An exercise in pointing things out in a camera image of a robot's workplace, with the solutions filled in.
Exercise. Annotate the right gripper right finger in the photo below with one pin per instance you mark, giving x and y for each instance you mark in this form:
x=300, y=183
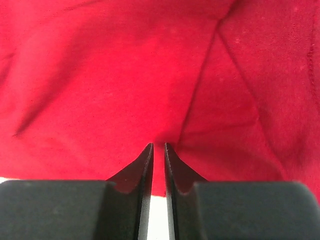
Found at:
x=199, y=209

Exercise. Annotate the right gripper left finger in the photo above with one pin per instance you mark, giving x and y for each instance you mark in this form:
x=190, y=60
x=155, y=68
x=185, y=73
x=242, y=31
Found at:
x=136, y=178

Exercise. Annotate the dark red t-shirt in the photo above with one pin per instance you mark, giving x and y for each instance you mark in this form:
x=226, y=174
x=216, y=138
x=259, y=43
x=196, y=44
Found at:
x=233, y=85

